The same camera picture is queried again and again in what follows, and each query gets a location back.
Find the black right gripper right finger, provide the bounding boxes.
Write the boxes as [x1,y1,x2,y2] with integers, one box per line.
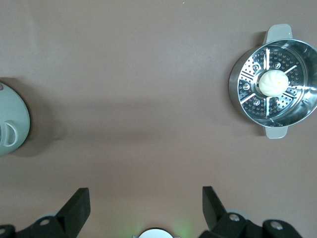
[198,185,304,238]

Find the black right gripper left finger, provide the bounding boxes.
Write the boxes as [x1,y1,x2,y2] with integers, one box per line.
[0,187,91,238]

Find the stainless steel steamer pot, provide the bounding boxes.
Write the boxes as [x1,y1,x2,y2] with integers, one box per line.
[227,23,317,140]

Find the white steamed bun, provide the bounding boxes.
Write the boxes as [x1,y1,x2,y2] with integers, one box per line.
[259,69,289,97]

